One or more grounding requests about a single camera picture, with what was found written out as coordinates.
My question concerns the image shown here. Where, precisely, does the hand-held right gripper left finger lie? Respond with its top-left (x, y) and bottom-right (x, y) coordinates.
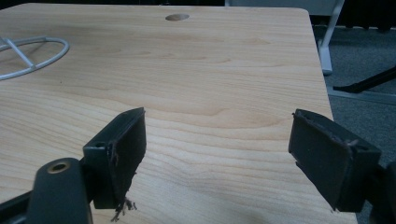
top-left (82, 107), bottom-right (148, 223)

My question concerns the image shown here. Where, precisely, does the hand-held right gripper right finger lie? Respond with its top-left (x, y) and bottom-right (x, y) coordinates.
top-left (288, 108), bottom-right (382, 213)

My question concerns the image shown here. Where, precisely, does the black metal stand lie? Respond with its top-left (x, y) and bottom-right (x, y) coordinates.
top-left (332, 65), bottom-right (396, 94)

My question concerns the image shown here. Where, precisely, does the black curtain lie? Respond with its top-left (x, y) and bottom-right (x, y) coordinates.
top-left (340, 0), bottom-right (396, 32)

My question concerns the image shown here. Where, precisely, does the grey metal floor rail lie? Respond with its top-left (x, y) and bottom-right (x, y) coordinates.
top-left (326, 87), bottom-right (396, 106)

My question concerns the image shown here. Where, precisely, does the white wire rack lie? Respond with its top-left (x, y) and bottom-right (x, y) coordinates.
top-left (0, 35), bottom-right (71, 82)

